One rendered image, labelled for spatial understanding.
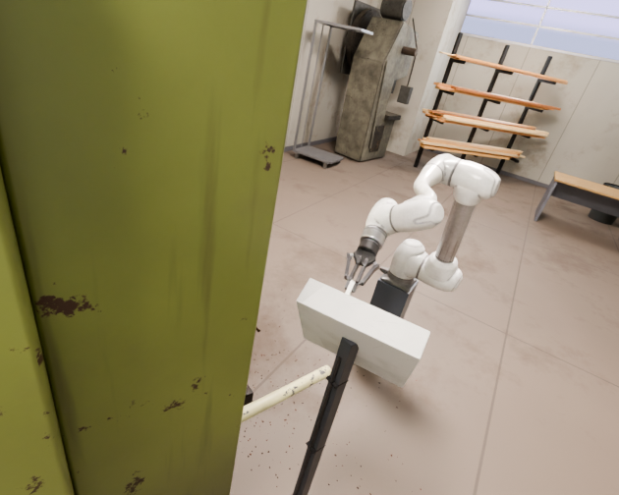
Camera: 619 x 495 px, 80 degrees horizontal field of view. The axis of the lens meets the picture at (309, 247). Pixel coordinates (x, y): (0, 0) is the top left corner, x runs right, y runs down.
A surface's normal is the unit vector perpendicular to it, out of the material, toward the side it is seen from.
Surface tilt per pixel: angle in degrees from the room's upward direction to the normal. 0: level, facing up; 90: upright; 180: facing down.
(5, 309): 90
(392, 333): 30
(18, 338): 90
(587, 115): 90
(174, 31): 90
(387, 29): 64
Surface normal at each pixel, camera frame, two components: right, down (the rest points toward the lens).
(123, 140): 0.61, 0.49
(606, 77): -0.52, 0.33
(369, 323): -0.06, -0.55
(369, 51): -0.47, -0.13
